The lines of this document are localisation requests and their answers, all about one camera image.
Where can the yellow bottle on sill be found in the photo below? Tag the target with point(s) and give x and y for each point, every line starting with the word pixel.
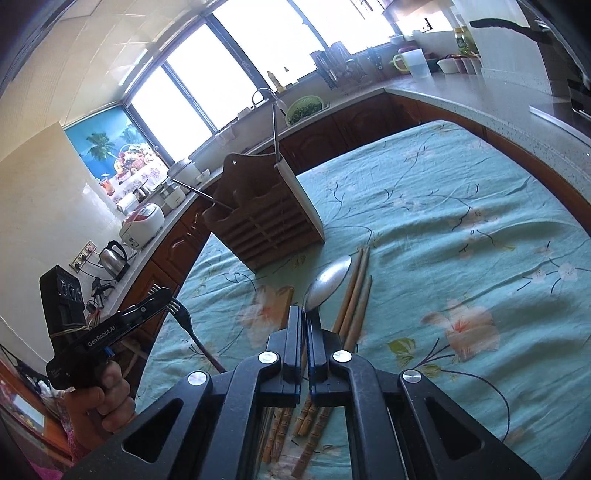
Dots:
pixel 276 82

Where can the dark utensil in holder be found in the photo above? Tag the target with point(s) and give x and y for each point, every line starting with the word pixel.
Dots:
pixel 201 194

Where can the white pot with lid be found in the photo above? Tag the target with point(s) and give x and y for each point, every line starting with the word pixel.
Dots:
pixel 185 171

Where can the steel electric kettle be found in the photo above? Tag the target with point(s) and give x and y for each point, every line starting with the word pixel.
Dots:
pixel 114 260

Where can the green colander bowl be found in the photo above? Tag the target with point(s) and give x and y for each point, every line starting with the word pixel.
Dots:
pixel 303 108

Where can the green condiment bottle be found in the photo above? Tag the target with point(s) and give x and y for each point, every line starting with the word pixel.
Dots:
pixel 465 42

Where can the chrome sink faucet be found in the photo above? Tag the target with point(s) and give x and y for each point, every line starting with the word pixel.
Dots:
pixel 263 94

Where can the wall power socket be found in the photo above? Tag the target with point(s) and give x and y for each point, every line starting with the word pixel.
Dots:
pixel 83 256

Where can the gold metal fork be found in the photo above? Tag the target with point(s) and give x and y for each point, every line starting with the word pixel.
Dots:
pixel 182 317

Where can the white rice cooker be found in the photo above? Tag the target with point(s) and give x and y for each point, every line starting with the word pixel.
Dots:
pixel 141 226

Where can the teal floral tablecloth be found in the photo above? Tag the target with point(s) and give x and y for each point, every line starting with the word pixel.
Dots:
pixel 481 280

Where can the dish drying rack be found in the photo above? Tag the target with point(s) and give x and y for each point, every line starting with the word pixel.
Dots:
pixel 337 67

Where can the colourful wall poster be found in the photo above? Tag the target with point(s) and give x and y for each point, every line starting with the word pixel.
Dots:
pixel 116 153

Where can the wooden utensil holder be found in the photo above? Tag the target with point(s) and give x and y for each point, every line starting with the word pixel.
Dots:
pixel 260 210

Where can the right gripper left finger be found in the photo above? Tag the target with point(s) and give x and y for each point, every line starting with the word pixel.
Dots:
pixel 205 427

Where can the person's left hand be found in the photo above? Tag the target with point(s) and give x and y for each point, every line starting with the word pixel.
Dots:
pixel 98 412

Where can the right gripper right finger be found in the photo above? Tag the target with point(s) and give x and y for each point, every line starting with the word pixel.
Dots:
pixel 402 426

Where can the metal utensil in holder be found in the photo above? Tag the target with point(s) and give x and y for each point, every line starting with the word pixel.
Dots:
pixel 275 126

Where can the silver metal spoon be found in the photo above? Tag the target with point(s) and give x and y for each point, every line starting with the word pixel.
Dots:
pixel 324 285

